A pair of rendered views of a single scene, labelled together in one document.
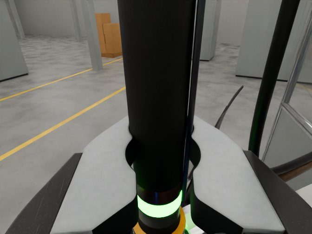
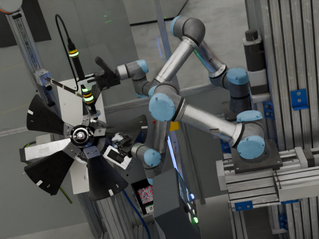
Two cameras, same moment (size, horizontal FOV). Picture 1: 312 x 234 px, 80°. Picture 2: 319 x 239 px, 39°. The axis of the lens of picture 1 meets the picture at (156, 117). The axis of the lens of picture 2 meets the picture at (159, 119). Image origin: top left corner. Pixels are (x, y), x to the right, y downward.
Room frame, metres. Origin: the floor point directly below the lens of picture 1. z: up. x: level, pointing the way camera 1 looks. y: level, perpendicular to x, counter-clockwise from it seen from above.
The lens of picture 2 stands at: (-0.05, 2.18, 2.30)
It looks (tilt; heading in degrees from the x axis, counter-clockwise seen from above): 27 degrees down; 265
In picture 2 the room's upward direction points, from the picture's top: 15 degrees counter-clockwise
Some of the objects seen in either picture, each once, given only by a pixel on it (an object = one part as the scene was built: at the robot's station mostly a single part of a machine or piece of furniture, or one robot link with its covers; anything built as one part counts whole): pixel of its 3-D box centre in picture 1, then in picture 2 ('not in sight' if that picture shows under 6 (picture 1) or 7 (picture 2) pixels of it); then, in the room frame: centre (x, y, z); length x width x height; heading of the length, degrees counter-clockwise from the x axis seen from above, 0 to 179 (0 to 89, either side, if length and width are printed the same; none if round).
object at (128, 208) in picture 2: not in sight; (121, 188); (0.11, -0.56, 0.42); 0.04 x 0.04 x 0.83; 80
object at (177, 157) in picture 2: not in sight; (180, 184); (-0.24, 0.16, 0.82); 0.90 x 0.04 x 0.08; 80
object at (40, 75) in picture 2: not in sight; (42, 77); (0.36, -0.57, 1.39); 0.10 x 0.07 x 0.08; 115
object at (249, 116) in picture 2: not in sight; (250, 125); (-0.60, 0.41, 1.20); 0.13 x 0.12 x 0.14; 69
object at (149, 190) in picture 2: not in sight; (152, 197); (-0.07, 0.21, 0.83); 0.19 x 0.14 x 0.04; 95
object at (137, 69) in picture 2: not in sight; (136, 68); (-0.19, 0.00, 1.48); 0.11 x 0.08 x 0.09; 0
